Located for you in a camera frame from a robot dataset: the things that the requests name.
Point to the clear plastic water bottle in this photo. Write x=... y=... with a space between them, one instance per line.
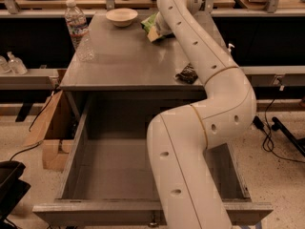
x=78 y=28

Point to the grey cabinet with top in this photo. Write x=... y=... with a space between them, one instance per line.
x=125 y=60

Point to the black bin at lower left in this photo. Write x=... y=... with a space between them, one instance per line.
x=12 y=189

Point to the clear sanitizer pump bottle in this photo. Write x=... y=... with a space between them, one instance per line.
x=16 y=64

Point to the small white pump dispenser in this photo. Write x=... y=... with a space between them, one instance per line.
x=230 y=47

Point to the white ceramic bowl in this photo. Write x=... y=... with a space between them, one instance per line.
x=121 y=17

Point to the green rice chip bag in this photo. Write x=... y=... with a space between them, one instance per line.
x=148 y=23

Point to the open grey top drawer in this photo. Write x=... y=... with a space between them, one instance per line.
x=108 y=178

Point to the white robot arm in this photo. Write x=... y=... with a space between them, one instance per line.
x=178 y=138

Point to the brass drawer knob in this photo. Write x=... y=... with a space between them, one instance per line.
x=153 y=224

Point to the cardboard box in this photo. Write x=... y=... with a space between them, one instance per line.
x=52 y=132

